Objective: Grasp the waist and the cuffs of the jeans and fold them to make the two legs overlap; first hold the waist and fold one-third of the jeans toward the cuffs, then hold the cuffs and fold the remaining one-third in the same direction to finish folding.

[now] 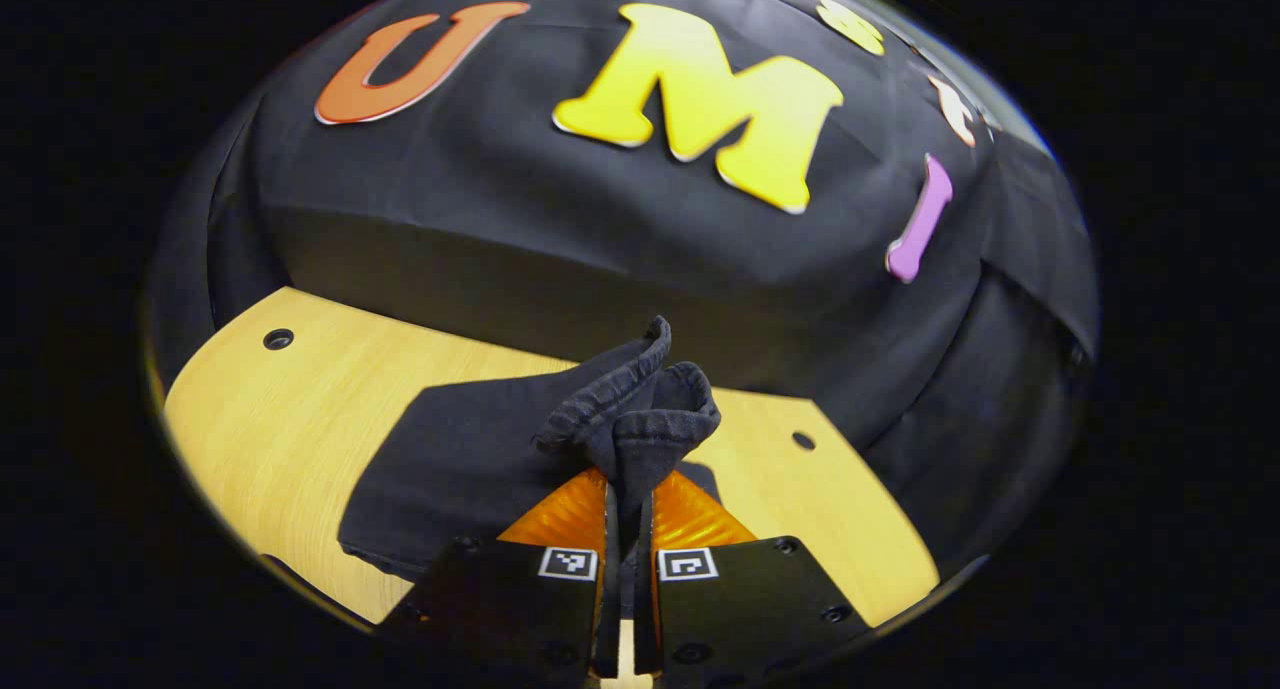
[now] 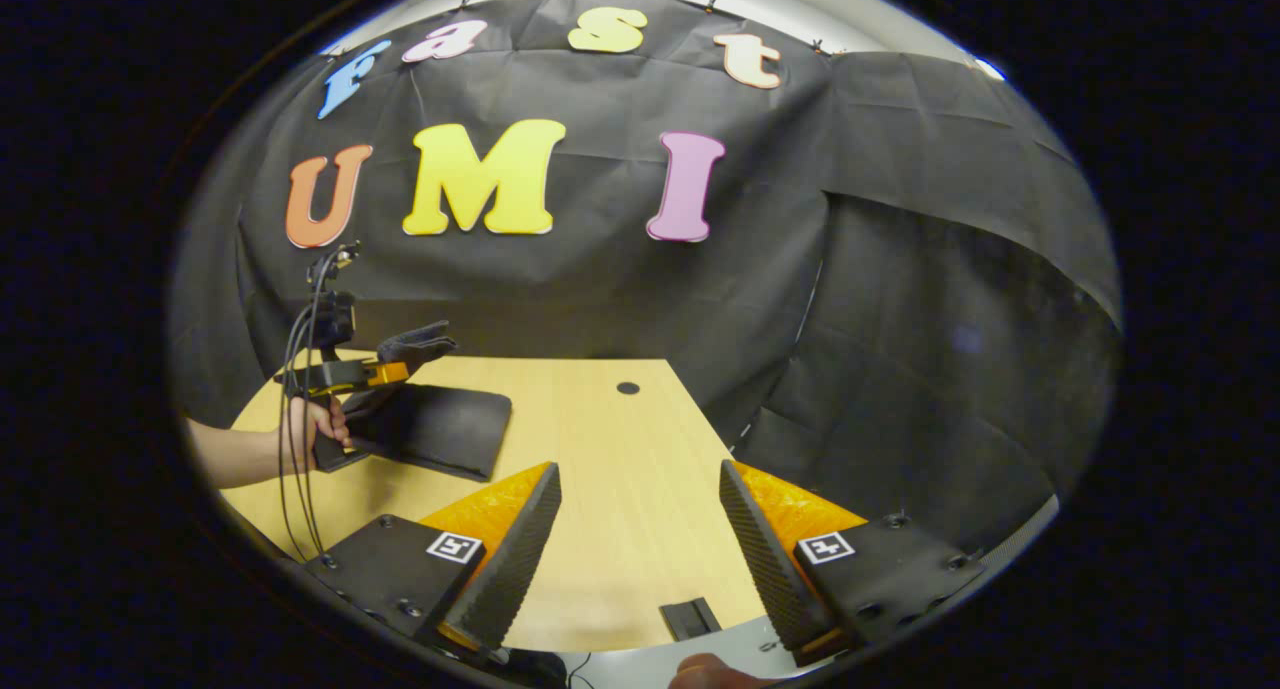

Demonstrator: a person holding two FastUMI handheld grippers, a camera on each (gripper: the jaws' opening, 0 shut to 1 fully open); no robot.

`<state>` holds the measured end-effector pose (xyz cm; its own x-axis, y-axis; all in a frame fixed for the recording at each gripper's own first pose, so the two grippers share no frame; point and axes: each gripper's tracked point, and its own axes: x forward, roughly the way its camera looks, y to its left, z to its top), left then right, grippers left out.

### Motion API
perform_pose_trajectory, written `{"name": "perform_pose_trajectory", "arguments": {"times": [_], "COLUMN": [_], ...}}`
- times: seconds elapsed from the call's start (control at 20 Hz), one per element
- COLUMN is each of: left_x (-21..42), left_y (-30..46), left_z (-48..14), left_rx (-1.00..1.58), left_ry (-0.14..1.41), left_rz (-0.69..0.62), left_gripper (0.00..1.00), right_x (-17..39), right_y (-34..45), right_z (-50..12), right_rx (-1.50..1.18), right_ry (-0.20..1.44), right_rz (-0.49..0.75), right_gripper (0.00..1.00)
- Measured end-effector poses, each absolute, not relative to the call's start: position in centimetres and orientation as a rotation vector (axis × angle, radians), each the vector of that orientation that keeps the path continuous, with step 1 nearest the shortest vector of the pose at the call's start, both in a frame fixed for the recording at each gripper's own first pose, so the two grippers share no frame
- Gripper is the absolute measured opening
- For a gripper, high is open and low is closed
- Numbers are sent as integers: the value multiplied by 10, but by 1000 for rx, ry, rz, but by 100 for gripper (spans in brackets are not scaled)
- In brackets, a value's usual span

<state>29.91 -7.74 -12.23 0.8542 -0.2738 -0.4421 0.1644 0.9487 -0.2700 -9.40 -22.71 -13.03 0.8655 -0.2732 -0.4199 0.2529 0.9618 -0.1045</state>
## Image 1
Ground black backdrop cloth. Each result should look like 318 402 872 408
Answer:
145 0 1101 575

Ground dark grey jeans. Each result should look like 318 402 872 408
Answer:
337 315 723 610

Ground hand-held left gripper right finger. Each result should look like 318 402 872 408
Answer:
635 468 873 686

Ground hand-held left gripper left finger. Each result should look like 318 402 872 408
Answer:
378 467 623 686

